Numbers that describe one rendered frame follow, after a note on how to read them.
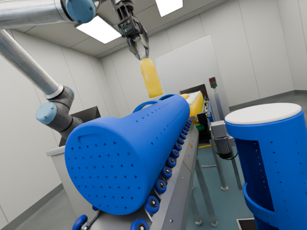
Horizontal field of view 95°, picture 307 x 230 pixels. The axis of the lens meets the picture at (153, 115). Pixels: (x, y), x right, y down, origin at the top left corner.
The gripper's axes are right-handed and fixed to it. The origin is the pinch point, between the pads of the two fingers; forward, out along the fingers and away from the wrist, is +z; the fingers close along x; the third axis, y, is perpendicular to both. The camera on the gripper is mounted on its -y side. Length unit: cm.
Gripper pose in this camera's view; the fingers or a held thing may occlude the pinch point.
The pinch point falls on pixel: (143, 55)
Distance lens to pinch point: 70.8
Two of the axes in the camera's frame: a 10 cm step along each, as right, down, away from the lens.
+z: 3.4, 9.2, 1.8
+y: -3.5, 3.0, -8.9
